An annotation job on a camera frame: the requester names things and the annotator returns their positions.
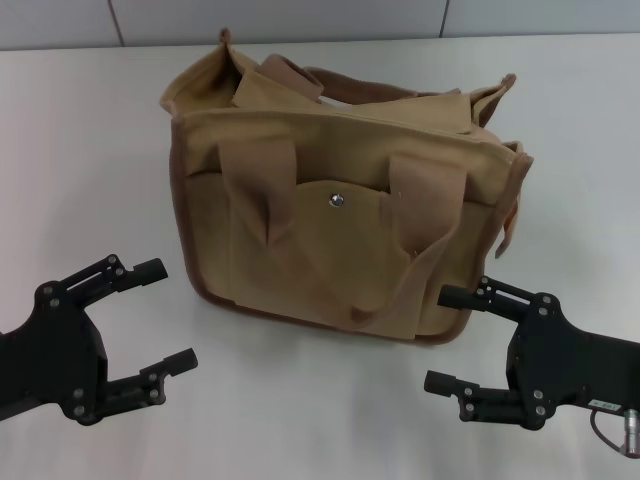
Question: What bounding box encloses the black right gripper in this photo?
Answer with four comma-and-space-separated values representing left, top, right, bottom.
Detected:
423, 275, 640, 430

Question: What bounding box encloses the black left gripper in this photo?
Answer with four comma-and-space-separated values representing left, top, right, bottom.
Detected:
0, 254, 200, 426

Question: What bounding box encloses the khaki canvas food bag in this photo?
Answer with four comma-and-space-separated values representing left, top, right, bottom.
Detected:
158, 28, 535, 347

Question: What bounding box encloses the right gripper metal plug cable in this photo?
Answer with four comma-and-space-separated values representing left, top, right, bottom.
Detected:
588, 405, 635, 432

